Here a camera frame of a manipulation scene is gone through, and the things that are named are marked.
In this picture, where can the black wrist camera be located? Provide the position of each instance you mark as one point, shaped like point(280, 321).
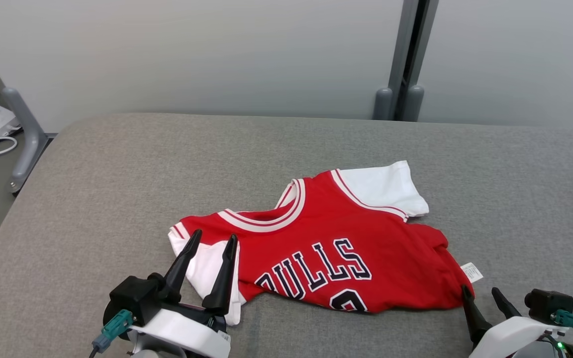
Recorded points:
point(135, 298)
point(547, 303)

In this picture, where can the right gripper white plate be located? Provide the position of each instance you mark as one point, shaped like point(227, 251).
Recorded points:
point(510, 335)

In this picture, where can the grey metal support leg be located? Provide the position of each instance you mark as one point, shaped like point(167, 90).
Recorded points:
point(25, 119)

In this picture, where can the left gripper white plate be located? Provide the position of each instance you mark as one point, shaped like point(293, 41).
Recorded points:
point(182, 335)

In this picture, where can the grey partition post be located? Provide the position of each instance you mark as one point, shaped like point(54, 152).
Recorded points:
point(383, 104)

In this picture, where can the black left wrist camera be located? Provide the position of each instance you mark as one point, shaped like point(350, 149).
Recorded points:
point(135, 298)

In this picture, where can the red white Bulls jersey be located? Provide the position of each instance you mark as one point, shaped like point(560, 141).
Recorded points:
point(326, 219)

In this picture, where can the grey fabric sofa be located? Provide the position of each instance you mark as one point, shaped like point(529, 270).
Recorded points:
point(167, 174)

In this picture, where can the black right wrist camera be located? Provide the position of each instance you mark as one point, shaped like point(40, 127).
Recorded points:
point(547, 303)

